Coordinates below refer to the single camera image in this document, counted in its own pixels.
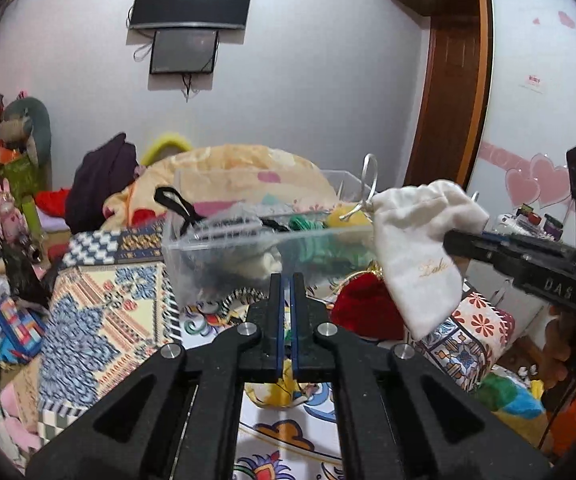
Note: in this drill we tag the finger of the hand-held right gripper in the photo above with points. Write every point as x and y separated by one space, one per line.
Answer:
473 249
528 242

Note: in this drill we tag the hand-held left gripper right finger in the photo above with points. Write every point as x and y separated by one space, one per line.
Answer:
296 320

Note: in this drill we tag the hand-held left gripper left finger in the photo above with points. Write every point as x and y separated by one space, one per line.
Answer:
280 320

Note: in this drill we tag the clear plastic box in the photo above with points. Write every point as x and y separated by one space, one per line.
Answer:
217 255

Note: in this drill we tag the person's right hand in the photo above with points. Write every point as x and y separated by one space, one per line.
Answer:
565 340

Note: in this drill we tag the group of small cosmetic jars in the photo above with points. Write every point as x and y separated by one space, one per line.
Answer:
530 220

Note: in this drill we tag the black and white striped band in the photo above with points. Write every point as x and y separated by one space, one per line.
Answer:
238 300

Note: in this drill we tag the red velvet pouch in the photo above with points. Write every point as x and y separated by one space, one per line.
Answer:
368 307

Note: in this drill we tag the green knitted cloth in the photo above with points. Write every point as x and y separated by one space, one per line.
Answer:
318 250

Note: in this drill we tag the yellow plush ball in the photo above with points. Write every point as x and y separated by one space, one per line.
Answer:
340 217

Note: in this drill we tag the green and yellow plush toy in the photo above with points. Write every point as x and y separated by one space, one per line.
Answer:
510 397

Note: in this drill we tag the peach printed quilt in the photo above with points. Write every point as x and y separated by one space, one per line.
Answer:
248 162

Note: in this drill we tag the brown wooden wardrobe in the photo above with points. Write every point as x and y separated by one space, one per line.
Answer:
468 85

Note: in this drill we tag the patterned bed sheet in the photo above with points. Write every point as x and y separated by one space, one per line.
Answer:
97 310

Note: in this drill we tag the dark purple clothing pile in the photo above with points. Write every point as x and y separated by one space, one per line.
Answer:
100 180

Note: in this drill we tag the red cloth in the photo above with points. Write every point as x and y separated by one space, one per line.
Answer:
52 202

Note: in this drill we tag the pink bunny doll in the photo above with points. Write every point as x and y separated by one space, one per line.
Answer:
10 212

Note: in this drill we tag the green cardboard box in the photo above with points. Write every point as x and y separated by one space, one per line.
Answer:
5 185

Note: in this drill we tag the grey plush elephant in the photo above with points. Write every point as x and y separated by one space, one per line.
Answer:
30 120

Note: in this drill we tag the small wall monitor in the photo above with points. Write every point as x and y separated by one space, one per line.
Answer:
183 51

